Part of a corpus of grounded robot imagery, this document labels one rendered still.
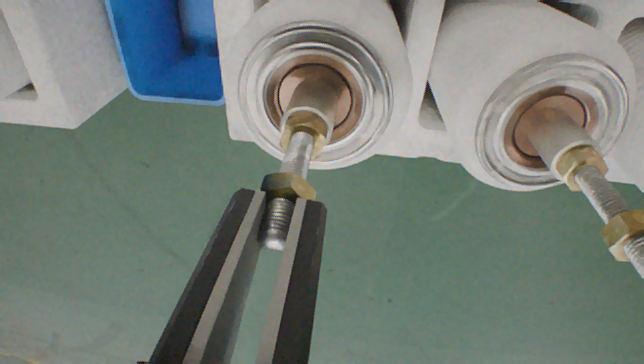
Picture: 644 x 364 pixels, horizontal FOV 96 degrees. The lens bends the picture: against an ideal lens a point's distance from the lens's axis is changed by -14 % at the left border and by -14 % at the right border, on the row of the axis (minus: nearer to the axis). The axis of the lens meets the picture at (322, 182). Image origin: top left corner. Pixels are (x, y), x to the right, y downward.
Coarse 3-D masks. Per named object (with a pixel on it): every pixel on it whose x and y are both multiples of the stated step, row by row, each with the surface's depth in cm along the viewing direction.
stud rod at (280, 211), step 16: (288, 144) 13; (304, 144) 12; (288, 160) 11; (304, 160) 12; (304, 176) 11; (272, 208) 10; (288, 208) 10; (272, 224) 9; (288, 224) 9; (272, 240) 9
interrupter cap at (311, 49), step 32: (288, 32) 14; (320, 32) 14; (352, 32) 14; (256, 64) 15; (288, 64) 15; (320, 64) 15; (352, 64) 14; (384, 64) 14; (256, 96) 16; (288, 96) 16; (352, 96) 16; (384, 96) 15; (256, 128) 17; (352, 128) 17; (384, 128) 16; (320, 160) 18
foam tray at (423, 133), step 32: (224, 0) 20; (256, 0) 21; (416, 0) 19; (544, 0) 24; (576, 0) 17; (608, 0) 17; (640, 0) 17; (224, 32) 21; (416, 32) 20; (608, 32) 18; (224, 64) 23; (416, 64) 21; (416, 96) 23; (416, 128) 24; (448, 160) 26; (608, 160) 24
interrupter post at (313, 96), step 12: (300, 84) 15; (312, 84) 15; (324, 84) 15; (300, 96) 14; (312, 96) 14; (324, 96) 14; (336, 96) 16; (288, 108) 14; (300, 108) 13; (312, 108) 13; (324, 108) 14; (324, 120) 13
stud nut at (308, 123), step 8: (288, 120) 13; (296, 120) 13; (304, 120) 13; (312, 120) 13; (288, 128) 13; (296, 128) 13; (304, 128) 13; (312, 128) 13; (320, 128) 13; (288, 136) 13; (312, 136) 13; (320, 136) 13; (280, 144) 13; (320, 144) 13; (320, 152) 13
